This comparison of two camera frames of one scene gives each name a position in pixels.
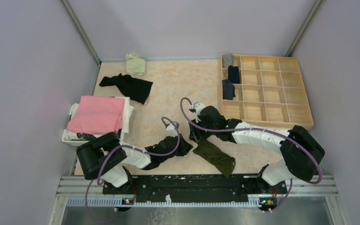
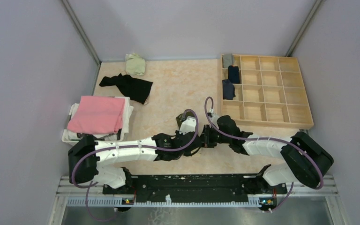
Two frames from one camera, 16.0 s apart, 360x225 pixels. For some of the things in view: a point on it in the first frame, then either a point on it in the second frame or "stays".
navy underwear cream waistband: (228, 90) stays
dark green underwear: (209, 151) to (179, 118)
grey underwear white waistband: (228, 60) stays
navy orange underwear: (233, 74) stays
